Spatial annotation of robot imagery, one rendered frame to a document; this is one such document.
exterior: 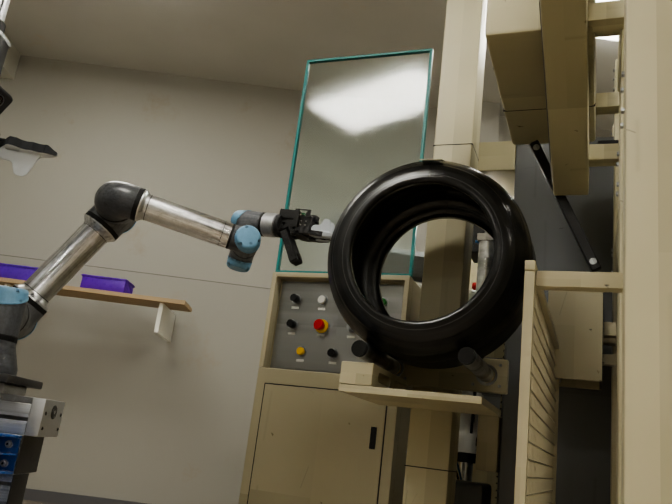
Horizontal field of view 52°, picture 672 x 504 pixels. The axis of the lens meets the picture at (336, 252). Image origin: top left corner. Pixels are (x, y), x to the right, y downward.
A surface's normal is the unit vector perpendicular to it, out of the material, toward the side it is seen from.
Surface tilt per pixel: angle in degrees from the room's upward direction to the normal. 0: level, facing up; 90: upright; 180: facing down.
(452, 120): 90
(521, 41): 180
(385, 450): 90
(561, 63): 162
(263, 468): 90
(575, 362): 90
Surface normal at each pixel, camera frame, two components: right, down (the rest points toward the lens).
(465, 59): -0.34, -0.30
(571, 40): -0.22, 0.81
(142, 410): 0.04, -0.27
